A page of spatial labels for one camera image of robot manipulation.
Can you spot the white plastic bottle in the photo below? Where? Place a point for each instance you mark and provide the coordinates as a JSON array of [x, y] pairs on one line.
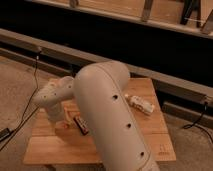
[[140, 104]]

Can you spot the dark chocolate bar wrapper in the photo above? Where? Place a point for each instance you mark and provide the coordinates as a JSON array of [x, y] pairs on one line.
[[81, 124]]

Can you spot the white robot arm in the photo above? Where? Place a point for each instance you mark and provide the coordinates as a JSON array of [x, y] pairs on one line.
[[98, 91]]

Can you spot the wooden table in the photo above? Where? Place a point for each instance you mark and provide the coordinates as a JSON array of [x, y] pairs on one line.
[[67, 145]]

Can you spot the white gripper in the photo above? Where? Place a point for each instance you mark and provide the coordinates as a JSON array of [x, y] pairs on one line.
[[56, 114]]

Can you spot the black power adapter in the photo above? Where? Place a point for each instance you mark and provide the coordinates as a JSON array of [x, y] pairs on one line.
[[4, 134]]

